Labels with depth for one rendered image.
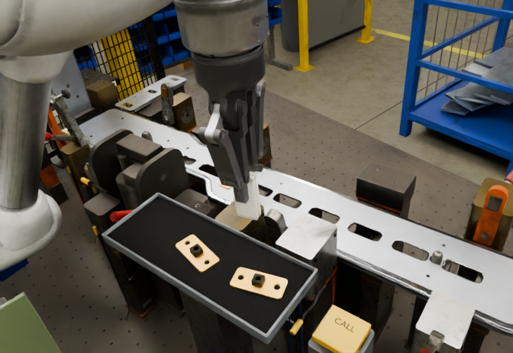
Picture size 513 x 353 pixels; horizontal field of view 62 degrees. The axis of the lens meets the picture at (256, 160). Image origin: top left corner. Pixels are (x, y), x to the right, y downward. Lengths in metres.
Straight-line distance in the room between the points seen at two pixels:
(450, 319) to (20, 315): 0.90
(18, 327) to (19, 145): 0.42
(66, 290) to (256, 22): 1.16
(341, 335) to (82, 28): 0.50
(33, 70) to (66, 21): 0.67
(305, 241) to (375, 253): 0.19
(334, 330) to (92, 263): 0.99
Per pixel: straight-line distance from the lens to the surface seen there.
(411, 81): 2.98
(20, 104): 0.99
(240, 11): 0.41
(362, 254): 0.94
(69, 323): 1.36
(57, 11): 0.25
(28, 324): 1.19
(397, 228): 1.00
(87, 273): 1.46
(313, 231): 0.83
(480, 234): 1.03
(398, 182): 1.08
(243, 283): 0.69
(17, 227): 1.21
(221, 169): 0.49
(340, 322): 0.64
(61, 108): 1.30
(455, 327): 0.79
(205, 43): 0.41
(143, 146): 1.00
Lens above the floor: 1.69
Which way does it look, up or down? 35 degrees down
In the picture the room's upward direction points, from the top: 6 degrees counter-clockwise
